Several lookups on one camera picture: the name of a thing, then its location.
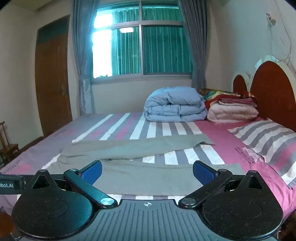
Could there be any wooden chair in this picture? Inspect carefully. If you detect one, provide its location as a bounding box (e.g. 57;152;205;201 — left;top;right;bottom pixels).
0;121;20;168

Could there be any grey-blue curtain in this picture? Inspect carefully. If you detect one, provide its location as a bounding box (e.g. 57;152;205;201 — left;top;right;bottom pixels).
73;0;98;115
180;0;208;90

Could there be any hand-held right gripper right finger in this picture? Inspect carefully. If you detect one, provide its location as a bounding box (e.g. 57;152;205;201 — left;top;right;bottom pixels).
178;160;269;208

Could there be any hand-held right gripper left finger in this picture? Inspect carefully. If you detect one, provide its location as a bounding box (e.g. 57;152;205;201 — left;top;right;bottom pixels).
30;160;118;208

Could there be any red wooden headboard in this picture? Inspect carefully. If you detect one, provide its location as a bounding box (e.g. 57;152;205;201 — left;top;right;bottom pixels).
231;55;296;133

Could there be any window with green glass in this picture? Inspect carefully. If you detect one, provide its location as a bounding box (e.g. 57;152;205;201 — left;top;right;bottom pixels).
92;1;194;79

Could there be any striped pink grey bed sheet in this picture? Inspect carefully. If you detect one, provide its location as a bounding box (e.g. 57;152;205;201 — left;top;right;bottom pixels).
0;112;296;224

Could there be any grey towel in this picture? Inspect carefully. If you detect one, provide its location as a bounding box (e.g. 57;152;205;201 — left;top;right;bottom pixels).
59;134;244;196

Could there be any folded mauve cloth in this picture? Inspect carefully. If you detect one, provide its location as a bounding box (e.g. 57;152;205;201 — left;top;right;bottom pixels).
218;97;258;108

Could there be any white wall charger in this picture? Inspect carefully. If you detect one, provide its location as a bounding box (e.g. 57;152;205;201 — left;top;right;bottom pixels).
266;12;277;25

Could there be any brown wooden door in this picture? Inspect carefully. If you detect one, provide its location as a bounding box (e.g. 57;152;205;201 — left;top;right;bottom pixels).
34;14;73;137

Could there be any striped pillow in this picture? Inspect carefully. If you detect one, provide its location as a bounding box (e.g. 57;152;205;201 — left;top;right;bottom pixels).
228;118;296;189

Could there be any folded light blue duvet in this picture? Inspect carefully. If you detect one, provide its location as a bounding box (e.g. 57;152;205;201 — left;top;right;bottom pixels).
143;86;208;123

